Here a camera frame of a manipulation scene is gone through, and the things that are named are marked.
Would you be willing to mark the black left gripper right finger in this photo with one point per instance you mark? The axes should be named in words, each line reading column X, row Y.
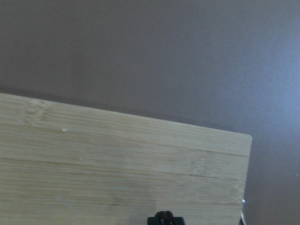
column 178, row 221

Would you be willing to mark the wooden cutting board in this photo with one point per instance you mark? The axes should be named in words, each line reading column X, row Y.
column 64, row 164

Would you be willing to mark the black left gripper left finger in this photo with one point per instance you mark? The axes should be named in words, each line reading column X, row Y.
column 152, row 221

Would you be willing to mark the dark red cherry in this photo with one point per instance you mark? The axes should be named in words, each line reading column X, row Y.
column 164, row 218

